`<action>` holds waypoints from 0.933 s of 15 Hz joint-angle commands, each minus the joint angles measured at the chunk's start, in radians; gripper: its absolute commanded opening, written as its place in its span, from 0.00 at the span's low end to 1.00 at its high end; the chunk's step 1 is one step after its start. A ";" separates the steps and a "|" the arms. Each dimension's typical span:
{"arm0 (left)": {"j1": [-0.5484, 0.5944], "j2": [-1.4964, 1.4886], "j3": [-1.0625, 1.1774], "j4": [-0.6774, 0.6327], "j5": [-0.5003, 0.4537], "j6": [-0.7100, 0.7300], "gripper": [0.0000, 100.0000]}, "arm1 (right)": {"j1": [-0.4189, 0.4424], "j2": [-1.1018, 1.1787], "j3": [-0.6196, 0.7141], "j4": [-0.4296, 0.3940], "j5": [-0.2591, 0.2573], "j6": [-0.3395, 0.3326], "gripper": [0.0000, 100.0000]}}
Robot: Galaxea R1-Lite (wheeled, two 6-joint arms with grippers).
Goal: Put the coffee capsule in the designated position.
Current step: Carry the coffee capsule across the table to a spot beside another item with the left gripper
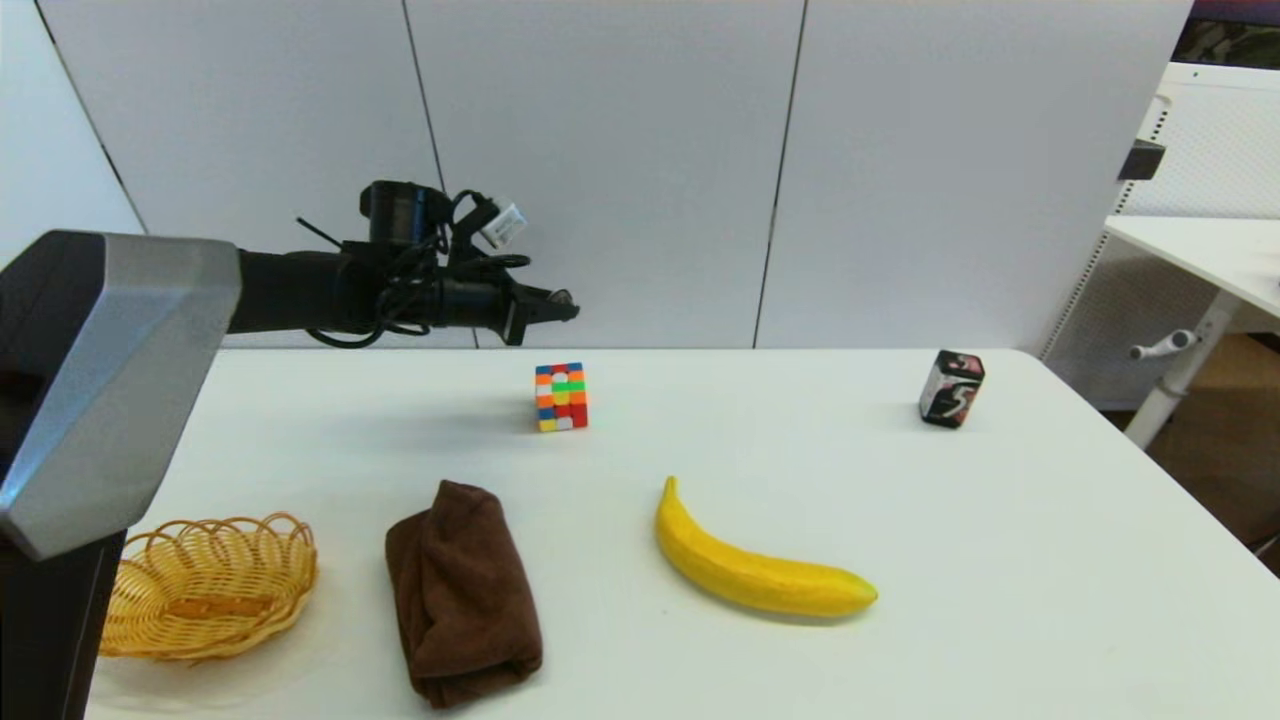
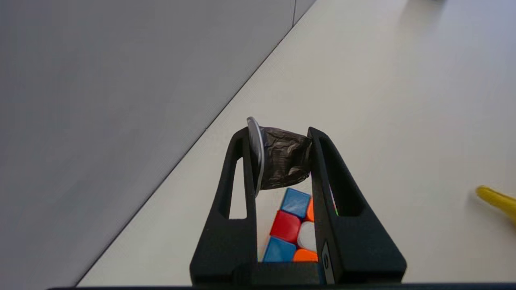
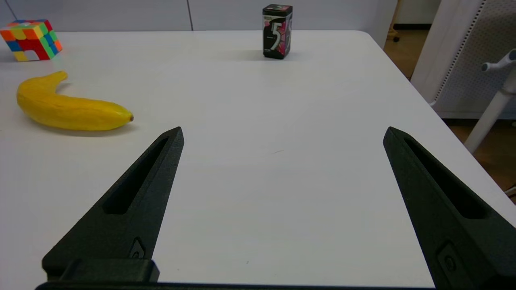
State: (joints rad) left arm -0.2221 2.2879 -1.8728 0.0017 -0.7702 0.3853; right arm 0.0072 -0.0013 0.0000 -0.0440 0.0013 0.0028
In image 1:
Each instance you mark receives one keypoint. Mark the black chewing gum box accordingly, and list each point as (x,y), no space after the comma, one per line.
(951,390)

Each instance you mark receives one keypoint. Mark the folded brown towel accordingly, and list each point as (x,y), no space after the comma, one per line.
(463,600)

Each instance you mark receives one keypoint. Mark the black clamp block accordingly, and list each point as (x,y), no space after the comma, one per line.
(1140,160)

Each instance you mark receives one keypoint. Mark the multicoloured puzzle cube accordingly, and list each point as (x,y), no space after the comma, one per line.
(561,398)

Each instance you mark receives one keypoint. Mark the white perforated panel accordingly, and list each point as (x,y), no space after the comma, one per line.
(1218,140)

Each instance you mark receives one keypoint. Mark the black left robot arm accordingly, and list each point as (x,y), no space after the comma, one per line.
(100,380)

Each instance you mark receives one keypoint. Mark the white side table leg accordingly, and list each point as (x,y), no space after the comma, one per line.
(1182,375)

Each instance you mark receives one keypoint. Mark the yellow banana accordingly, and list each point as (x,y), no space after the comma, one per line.
(742,572)

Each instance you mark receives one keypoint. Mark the woven wicker basket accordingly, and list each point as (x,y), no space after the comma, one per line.
(215,590)

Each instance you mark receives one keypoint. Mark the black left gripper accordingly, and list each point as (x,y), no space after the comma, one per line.
(480,303)

